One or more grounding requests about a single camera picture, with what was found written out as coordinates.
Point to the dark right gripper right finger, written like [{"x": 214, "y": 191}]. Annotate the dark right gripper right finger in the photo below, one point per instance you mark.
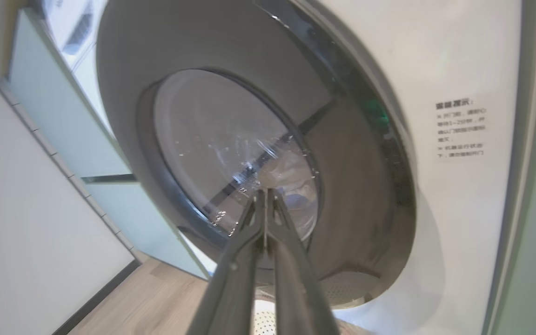
[{"x": 296, "y": 288}]

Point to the black wall baseboard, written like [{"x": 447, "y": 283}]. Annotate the black wall baseboard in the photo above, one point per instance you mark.
[{"x": 100, "y": 298}]

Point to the printed warning label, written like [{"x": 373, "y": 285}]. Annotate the printed warning label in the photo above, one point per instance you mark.
[{"x": 461, "y": 128}]

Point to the white front-load washing machine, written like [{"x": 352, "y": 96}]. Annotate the white front-load washing machine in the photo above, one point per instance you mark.
[{"x": 458, "y": 232}]

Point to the black washing machine door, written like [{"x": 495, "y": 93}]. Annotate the black washing machine door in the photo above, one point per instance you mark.
[{"x": 203, "y": 46}]

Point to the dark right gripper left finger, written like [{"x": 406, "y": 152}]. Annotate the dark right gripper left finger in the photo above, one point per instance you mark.
[{"x": 231, "y": 288}]

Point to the white perforated laundry basket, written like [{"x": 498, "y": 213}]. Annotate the white perforated laundry basket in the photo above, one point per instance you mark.
[{"x": 263, "y": 321}]

